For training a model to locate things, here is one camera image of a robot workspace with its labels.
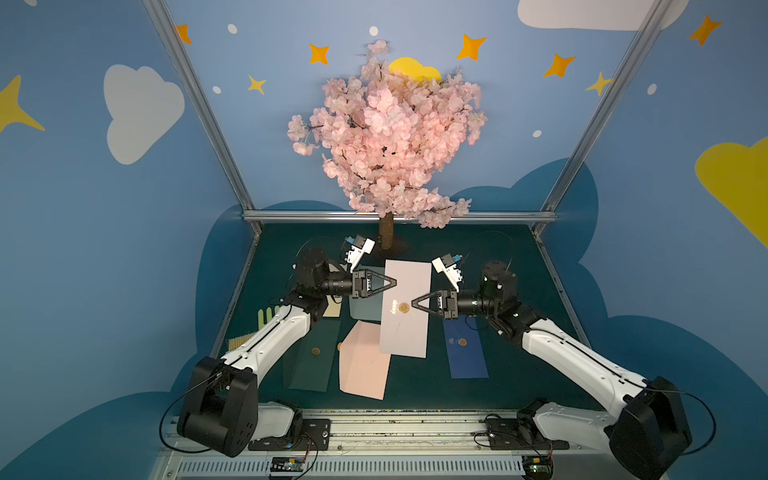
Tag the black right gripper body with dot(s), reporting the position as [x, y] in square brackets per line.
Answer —
[448, 303]

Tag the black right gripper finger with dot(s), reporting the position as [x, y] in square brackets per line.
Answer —
[438, 312]
[431, 300]

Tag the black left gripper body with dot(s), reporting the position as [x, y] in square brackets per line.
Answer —
[362, 284]

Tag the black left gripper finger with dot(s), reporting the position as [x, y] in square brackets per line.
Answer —
[382, 289]
[380, 281]

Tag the lavender envelope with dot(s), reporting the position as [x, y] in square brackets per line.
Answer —
[404, 329]

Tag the light teal envelope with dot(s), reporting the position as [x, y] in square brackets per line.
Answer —
[369, 309]

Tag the cream yellow envelope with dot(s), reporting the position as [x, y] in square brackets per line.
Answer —
[333, 306]

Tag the dark blue envelope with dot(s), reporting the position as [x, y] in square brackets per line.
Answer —
[465, 354]

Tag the pink envelope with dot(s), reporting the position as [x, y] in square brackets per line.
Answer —
[363, 368]

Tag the dark green envelope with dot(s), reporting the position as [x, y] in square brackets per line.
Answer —
[307, 364]

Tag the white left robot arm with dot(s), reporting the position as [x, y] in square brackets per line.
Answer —
[221, 411]

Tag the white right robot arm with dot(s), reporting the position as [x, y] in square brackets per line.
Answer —
[641, 423]

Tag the pink blossom artificial tree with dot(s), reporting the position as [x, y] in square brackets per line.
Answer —
[385, 133]

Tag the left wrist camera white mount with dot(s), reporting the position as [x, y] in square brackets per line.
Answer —
[357, 248]

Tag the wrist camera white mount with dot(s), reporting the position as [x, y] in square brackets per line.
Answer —
[357, 248]
[449, 265]

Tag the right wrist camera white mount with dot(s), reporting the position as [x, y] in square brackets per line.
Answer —
[449, 265]

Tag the green garden fork wooden handle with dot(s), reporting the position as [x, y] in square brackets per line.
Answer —
[265, 315]

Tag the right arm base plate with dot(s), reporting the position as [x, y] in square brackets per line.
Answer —
[514, 434]

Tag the aluminium rail front frame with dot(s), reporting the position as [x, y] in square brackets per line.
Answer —
[388, 444]

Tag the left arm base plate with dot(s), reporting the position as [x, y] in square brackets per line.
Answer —
[309, 433]

